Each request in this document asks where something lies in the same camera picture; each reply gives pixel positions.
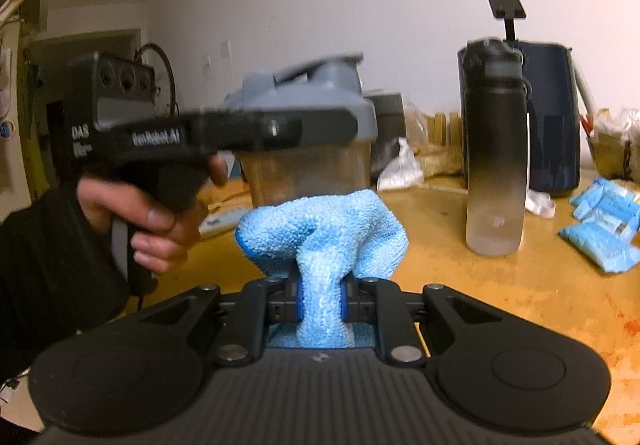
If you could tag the black gradient water bottle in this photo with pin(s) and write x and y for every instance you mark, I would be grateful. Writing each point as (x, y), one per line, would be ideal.
(495, 150)

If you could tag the blue microfiber cloth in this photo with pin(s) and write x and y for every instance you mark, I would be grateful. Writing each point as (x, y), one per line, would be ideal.
(325, 235)

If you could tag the black phone stand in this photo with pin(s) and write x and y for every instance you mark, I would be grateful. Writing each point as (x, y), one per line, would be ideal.
(506, 4)

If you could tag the person's left hand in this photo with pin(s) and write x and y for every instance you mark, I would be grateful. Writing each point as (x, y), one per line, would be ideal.
(160, 235)

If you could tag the grey rice cooker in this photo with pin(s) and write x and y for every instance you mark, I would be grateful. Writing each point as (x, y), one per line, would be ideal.
(387, 120)

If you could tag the person's left forearm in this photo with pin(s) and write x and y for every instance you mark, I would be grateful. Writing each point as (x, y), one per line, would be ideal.
(40, 275)

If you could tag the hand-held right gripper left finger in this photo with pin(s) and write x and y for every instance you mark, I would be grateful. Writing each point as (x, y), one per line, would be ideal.
(298, 305)

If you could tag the bicycle wheel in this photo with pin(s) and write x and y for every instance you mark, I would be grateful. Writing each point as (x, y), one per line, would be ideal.
(167, 70)

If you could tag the clear bag of food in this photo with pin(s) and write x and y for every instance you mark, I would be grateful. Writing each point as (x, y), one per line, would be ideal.
(627, 125)

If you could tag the white tube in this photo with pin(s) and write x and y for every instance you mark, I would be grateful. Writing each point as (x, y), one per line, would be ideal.
(585, 90)

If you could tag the grey lid shaker bottle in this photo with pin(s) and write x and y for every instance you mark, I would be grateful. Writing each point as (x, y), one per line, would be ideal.
(310, 85)

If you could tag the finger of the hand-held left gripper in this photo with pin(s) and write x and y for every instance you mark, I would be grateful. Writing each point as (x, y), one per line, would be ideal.
(310, 127)

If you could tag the blue wipe packet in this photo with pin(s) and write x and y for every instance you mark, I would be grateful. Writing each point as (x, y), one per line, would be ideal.
(600, 247)
(610, 200)

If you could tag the brown paper bag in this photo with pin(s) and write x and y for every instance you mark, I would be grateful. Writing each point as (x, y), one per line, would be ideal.
(437, 162)

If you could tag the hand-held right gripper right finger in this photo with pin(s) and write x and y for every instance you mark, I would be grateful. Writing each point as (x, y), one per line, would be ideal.
(344, 305)

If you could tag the dark blue air fryer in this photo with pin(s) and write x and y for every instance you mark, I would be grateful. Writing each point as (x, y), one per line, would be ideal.
(555, 125)

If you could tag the white plastic bag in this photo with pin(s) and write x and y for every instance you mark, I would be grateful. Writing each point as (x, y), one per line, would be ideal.
(400, 170)

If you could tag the small brown carton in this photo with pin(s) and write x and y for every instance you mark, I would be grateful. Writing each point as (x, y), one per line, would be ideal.
(607, 150)

